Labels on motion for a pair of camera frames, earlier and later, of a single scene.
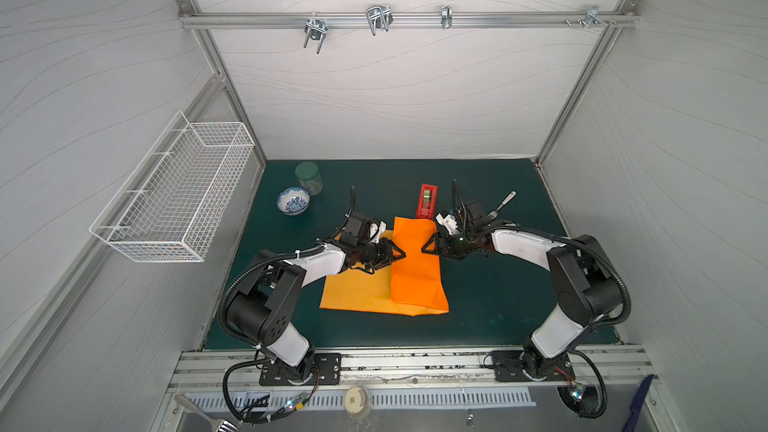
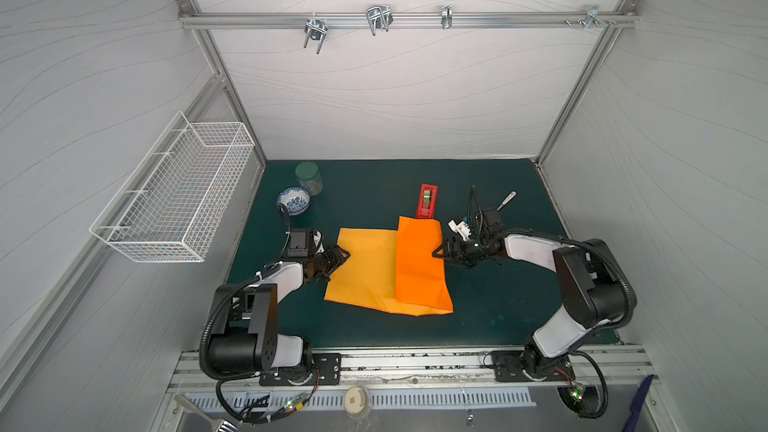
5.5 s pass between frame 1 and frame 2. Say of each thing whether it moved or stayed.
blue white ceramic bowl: stayed
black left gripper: moved
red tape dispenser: stayed
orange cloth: stayed
